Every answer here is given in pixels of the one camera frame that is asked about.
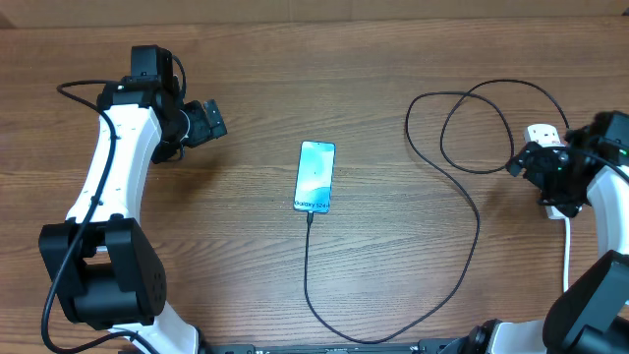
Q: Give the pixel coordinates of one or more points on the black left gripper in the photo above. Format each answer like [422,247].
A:
[201,129]

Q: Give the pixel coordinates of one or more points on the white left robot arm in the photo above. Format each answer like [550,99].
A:
[104,272]

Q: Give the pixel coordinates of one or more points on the white power strip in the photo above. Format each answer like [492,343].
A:
[546,136]

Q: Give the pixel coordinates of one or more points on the Samsung Galaxy smartphone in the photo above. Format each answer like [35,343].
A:
[314,177]

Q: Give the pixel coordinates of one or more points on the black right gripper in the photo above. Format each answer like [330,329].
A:
[543,159]

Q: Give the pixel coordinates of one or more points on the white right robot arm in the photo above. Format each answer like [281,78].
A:
[585,318]

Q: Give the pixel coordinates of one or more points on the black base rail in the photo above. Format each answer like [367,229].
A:
[424,346]

